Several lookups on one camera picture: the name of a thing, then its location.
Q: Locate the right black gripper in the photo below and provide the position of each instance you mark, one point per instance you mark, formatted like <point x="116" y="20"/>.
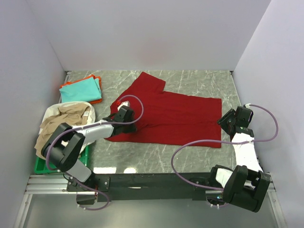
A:
<point x="228" y="122"/>

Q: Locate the aluminium rail frame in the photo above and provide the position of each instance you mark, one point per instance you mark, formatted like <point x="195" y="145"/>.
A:
<point x="57" y="184"/>

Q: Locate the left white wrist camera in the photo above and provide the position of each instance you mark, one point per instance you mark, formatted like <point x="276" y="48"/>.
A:
<point x="121" y="104"/>

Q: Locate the folded teal t shirt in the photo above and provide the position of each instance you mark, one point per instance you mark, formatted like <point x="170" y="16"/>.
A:
<point x="80" y="91"/>

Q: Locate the red t shirt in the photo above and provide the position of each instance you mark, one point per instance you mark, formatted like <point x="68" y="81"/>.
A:
<point x="170" y="118"/>

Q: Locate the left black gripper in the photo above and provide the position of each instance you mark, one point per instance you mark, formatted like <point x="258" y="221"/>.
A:
<point x="129" y="126"/>

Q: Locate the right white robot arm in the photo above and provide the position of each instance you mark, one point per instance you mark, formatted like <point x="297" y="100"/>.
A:
<point x="245" y="186"/>

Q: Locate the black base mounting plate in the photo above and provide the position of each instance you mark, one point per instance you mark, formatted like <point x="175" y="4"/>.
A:
<point x="158" y="193"/>

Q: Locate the beige t shirt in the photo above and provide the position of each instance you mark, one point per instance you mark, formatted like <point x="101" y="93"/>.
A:
<point x="61" y="121"/>

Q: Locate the folded orange t shirt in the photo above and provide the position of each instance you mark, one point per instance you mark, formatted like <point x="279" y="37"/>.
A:
<point x="71" y="83"/>

